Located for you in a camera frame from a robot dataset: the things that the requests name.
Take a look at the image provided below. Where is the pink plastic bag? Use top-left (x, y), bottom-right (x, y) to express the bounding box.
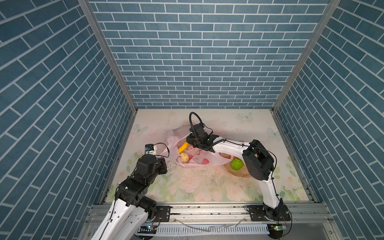
top-left (165, 127), bottom-right (234, 168)

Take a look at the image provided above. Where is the yellow fake banana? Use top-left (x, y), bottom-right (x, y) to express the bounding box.
top-left (179, 142), bottom-right (189, 154)

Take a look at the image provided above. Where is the beige fake potato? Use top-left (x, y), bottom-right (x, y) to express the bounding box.
top-left (180, 152), bottom-right (190, 164)

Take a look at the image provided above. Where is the green fake fruit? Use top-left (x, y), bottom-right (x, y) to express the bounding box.
top-left (230, 158), bottom-right (244, 171)

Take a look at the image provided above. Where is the peach scalloped bowl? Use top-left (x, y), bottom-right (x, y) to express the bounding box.
top-left (220, 153), bottom-right (252, 178)

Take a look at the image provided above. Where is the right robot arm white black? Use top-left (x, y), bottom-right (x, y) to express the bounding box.
top-left (187, 123), bottom-right (287, 221)

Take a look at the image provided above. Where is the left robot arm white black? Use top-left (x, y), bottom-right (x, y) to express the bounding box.
top-left (92, 154), bottom-right (168, 240)

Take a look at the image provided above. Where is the left green circuit board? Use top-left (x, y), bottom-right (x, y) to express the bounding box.
top-left (138, 226), bottom-right (158, 235)

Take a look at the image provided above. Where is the green circuit board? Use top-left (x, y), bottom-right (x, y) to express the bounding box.
top-left (138, 226), bottom-right (158, 235)
top-left (268, 224), bottom-right (286, 232)

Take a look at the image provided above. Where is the right green circuit board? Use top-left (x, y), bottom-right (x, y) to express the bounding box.
top-left (268, 224), bottom-right (286, 232)

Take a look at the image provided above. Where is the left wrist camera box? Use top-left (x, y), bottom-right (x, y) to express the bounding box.
top-left (145, 144), bottom-right (156, 155)

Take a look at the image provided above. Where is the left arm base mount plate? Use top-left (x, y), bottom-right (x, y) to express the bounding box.
top-left (128, 205), bottom-right (172, 223)

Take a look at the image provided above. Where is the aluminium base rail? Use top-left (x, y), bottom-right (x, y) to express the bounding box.
top-left (85, 202), bottom-right (335, 226)

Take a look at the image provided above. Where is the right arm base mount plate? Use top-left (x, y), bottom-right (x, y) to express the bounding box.
top-left (246, 204), bottom-right (292, 222)

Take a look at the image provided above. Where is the white slotted cable duct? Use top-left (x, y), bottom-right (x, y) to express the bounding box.
top-left (135, 224), bottom-right (270, 237)

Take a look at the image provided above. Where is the left metal corner post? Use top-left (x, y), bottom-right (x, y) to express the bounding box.
top-left (78, 0), bottom-right (138, 114)

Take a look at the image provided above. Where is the metal corner post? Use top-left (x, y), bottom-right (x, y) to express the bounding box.
top-left (78, 0), bottom-right (138, 114)
top-left (272, 0), bottom-right (341, 114)

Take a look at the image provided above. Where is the right metal corner post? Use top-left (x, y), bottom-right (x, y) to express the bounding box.
top-left (272, 0), bottom-right (341, 114)

